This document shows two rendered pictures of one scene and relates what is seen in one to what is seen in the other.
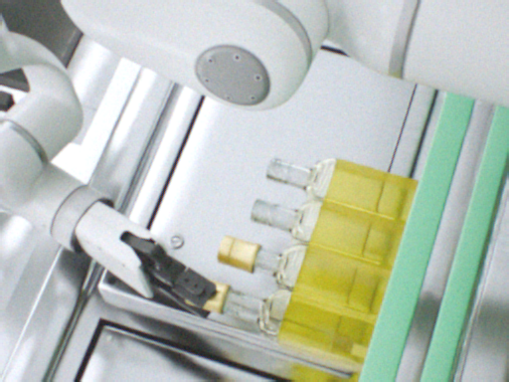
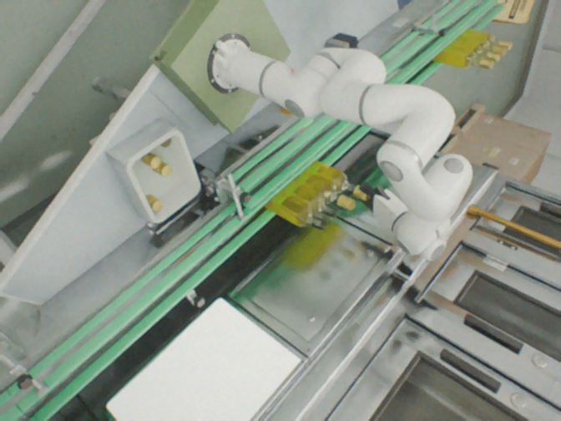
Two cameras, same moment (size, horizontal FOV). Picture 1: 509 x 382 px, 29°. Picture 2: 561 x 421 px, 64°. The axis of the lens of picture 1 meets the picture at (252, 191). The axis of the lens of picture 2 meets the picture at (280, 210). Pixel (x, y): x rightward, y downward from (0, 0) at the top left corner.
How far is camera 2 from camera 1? 1.38 m
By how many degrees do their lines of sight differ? 68
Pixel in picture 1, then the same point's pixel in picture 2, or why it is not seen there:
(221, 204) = (346, 261)
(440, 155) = (266, 166)
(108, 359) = not seen: hidden behind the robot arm
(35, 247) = (433, 273)
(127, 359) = not seen: hidden behind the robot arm
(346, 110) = (276, 283)
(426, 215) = (281, 153)
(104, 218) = (395, 206)
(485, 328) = (284, 122)
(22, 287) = (441, 259)
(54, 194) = not seen: hidden behind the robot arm
